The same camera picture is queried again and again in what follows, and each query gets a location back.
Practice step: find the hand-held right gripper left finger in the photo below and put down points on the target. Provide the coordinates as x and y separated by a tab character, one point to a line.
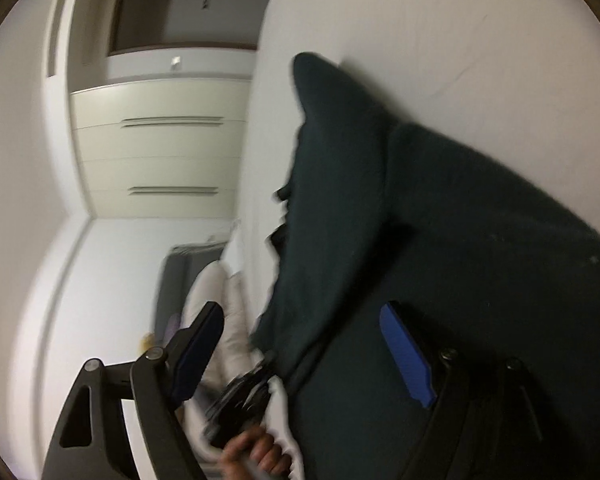
192	360

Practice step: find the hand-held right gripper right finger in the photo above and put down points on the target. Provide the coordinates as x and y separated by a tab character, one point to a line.
405	355

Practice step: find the dark green garment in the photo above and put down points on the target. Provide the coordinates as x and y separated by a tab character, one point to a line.
405	220

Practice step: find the person's left hand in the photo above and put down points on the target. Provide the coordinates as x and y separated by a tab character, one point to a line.
260	457

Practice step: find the beige duvet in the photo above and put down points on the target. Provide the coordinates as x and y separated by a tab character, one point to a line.
207	300

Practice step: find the grey headboard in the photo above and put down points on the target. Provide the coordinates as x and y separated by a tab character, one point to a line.
172	280

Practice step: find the cream wardrobe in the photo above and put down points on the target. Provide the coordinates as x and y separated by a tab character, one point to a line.
160	160

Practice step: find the white bed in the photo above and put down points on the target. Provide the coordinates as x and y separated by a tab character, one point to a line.
430	35

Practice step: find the grey hallway door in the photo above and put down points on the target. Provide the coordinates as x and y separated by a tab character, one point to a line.
215	15

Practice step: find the white light switch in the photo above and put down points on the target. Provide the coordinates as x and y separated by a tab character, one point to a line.
176	62

